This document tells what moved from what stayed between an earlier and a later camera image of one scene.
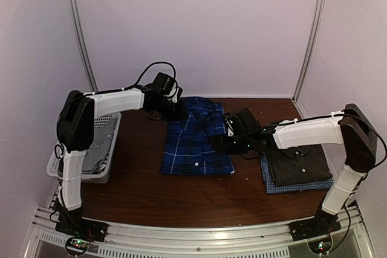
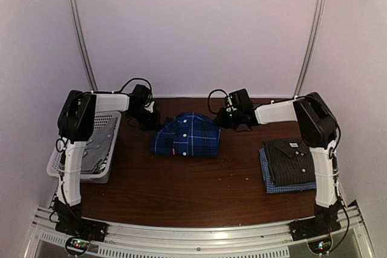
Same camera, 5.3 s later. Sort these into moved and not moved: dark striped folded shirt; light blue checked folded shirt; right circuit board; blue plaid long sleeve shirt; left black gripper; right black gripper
Moved: left black gripper; blue plaid long sleeve shirt; right black gripper
Not moved: right circuit board; light blue checked folded shirt; dark striped folded shirt
